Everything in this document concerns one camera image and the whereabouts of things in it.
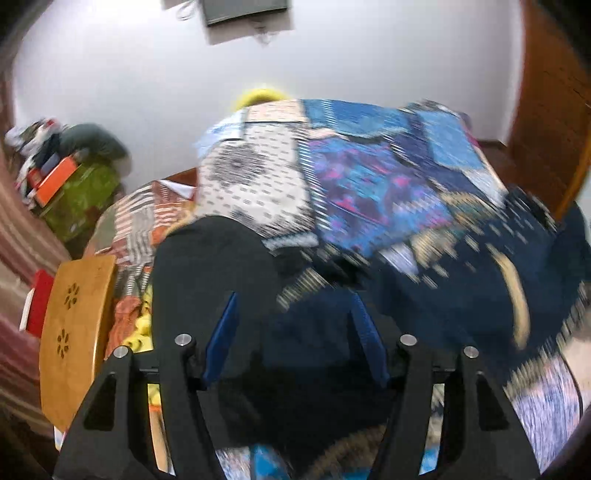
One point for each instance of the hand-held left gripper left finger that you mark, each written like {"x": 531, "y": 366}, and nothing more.
{"x": 220, "y": 341}

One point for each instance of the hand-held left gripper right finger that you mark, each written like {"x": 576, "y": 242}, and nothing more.
{"x": 369, "y": 341}

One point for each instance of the navy blue garment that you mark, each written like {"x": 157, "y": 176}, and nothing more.
{"x": 304, "y": 360}

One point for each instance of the yellow cloth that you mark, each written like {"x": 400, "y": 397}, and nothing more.
{"x": 138, "y": 327}

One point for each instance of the navy beige patterned cloth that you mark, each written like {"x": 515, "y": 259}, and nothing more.
{"x": 461, "y": 295}

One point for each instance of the wooden chair back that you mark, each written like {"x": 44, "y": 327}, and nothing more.
{"x": 76, "y": 341}

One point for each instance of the orange patterned cloth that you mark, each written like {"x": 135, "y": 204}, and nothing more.
{"x": 143, "y": 217}

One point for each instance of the blue patchwork quilt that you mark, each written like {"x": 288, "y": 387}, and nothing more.
{"x": 369, "y": 184}

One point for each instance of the red book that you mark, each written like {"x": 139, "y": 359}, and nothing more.
{"x": 37, "y": 304}

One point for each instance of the green patterned box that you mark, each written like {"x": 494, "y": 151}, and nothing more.
{"x": 83, "y": 203}

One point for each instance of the striped brown cloth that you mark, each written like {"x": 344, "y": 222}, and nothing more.
{"x": 23, "y": 240}

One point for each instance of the orange box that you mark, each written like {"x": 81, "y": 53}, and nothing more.
{"x": 55, "y": 182}

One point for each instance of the dark green bag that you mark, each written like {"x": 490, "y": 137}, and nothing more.
{"x": 94, "y": 141}

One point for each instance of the yellow cushion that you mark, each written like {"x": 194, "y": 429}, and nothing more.
{"x": 261, "y": 98}

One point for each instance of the pile of clutter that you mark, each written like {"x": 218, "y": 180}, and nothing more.
{"x": 32, "y": 147}

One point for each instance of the wooden door frame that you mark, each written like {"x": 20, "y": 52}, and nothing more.
{"x": 570, "y": 189}

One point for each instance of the grey wall box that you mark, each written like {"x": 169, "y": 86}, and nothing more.
{"x": 244, "y": 9}

